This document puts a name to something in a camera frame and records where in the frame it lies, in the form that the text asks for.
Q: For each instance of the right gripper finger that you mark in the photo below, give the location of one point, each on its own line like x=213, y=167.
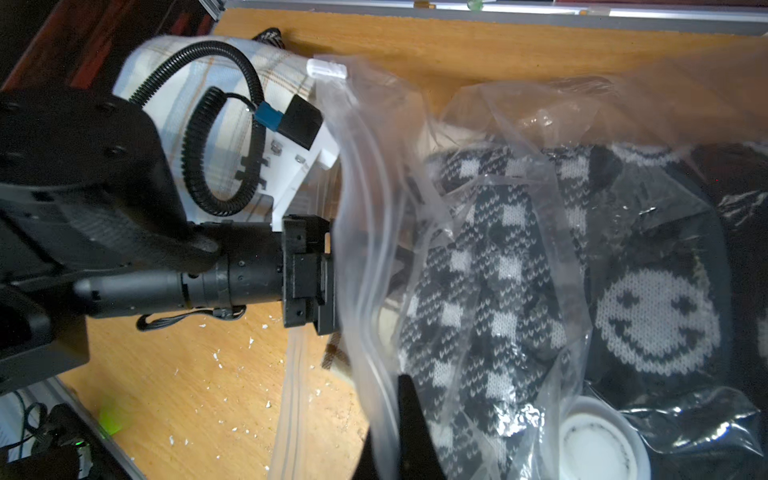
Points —
x=418, y=459

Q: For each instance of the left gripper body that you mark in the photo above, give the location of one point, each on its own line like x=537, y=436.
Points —
x=257, y=265

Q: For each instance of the white blue plaid scarf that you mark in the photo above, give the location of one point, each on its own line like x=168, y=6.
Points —
x=202, y=95

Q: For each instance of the clear plastic vacuum bag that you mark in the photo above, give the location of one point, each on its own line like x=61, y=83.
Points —
x=391, y=210

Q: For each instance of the black white chevron scarf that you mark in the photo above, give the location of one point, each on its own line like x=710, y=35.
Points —
x=271, y=36

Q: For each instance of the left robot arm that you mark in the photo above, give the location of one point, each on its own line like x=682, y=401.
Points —
x=92, y=225

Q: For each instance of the white vacuum bag valve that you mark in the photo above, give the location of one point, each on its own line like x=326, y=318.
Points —
x=597, y=442

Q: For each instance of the black white smiley scarf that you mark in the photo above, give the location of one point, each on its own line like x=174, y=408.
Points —
x=636, y=275

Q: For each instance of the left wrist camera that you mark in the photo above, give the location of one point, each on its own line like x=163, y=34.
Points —
x=297, y=141

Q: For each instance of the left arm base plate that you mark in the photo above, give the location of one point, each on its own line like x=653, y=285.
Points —
x=57, y=443

